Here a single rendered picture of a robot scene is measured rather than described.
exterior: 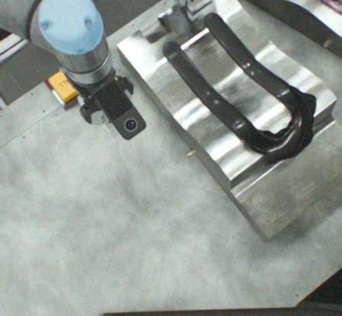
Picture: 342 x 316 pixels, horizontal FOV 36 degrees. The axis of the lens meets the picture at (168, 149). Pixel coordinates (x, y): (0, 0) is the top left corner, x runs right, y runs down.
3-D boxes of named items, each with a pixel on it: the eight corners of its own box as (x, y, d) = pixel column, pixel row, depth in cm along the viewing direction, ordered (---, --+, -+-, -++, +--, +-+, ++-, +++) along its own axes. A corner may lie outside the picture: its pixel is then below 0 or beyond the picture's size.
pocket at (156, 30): (140, 37, 115) (138, 29, 111) (159, 24, 115) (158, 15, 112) (152, 53, 114) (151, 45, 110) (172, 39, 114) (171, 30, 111)
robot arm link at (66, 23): (50, -28, 68) (108, -2, 67) (69, 15, 79) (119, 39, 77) (18, 22, 66) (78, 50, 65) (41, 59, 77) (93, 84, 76)
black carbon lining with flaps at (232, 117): (157, 53, 112) (154, 32, 103) (217, 11, 114) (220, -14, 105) (262, 182, 104) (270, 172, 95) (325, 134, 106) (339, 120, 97)
